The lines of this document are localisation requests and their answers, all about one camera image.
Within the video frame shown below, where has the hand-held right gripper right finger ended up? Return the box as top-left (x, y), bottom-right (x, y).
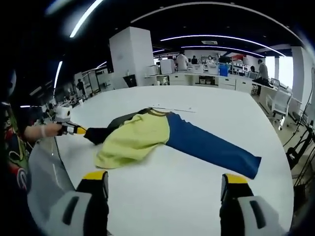
top-left (220, 173), bottom-right (287, 236)

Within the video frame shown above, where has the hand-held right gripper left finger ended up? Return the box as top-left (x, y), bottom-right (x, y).
top-left (45, 171), bottom-right (109, 236)

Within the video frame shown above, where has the yellow blue grey garment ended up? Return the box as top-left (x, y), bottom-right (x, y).
top-left (83, 108), bottom-right (262, 180)

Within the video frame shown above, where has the white template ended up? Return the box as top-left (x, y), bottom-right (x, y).
top-left (151, 104), bottom-right (196, 114)

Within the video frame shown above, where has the person's left hand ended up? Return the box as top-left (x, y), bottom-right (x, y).
top-left (45, 122), bottom-right (63, 137)

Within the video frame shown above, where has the short ceiling light strip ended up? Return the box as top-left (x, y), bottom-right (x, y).
top-left (53, 60), bottom-right (63, 90)

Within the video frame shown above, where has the white worn device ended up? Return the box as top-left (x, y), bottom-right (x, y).
top-left (7, 70), bottom-right (18, 96)

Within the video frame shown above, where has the black floor bin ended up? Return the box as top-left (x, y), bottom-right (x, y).
top-left (123, 75), bottom-right (137, 87)

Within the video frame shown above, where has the black floor stand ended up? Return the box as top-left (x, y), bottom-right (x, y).
top-left (283, 120), bottom-right (315, 173)

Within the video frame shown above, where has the white square pillar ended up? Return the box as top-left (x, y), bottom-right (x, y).
top-left (109, 26), bottom-right (155, 87)

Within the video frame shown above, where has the curved ceiling light strip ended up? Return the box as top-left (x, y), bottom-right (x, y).
top-left (69, 0), bottom-right (105, 38)

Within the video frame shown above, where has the white office chair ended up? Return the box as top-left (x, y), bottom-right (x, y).
top-left (267, 86), bottom-right (292, 131)

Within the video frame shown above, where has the white counter with drawers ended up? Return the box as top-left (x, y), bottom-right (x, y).
top-left (145, 71), bottom-right (254, 94)

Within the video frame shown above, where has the long arc ceiling light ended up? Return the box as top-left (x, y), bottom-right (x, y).
top-left (181, 45), bottom-right (265, 58)
top-left (160, 34), bottom-right (286, 57)

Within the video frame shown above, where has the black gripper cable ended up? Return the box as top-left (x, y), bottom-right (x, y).
top-left (53, 136), bottom-right (77, 191)

